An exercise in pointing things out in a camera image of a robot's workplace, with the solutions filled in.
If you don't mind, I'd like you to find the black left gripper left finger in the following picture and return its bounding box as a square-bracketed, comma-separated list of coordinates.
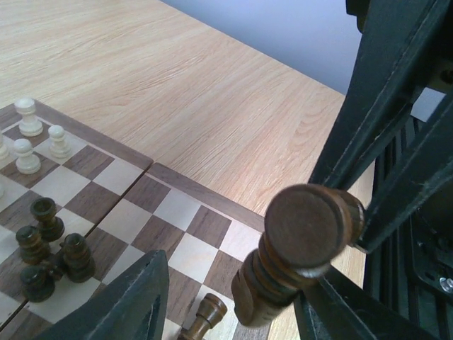
[35, 250, 169, 340]

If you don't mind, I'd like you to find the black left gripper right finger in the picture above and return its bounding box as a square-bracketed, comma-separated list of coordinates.
[294, 267, 434, 339]

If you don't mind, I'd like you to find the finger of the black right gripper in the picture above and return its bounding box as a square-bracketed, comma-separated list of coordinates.
[357, 95, 452, 254]
[309, 1, 452, 188]

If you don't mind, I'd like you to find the dark wooden rook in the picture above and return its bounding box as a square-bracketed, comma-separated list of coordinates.
[30, 198, 64, 242]
[231, 184, 365, 327]

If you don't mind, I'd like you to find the wooden chess board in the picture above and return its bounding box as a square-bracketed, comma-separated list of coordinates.
[1, 99, 269, 339]

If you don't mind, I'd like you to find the dark wooden pawn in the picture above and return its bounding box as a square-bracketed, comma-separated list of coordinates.
[16, 225, 50, 265]
[20, 266, 55, 302]
[62, 233, 96, 283]

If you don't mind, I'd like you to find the dark wooden king lying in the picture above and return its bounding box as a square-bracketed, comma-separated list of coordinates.
[177, 293, 228, 340]

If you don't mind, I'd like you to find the light wooden pawn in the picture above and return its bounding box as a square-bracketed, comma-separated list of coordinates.
[13, 139, 41, 175]
[48, 125, 71, 159]

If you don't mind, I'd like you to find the light wooden rook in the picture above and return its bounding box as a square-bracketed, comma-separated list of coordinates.
[14, 97, 43, 137]

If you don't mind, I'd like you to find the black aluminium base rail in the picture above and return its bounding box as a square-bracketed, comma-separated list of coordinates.
[364, 116, 453, 319]

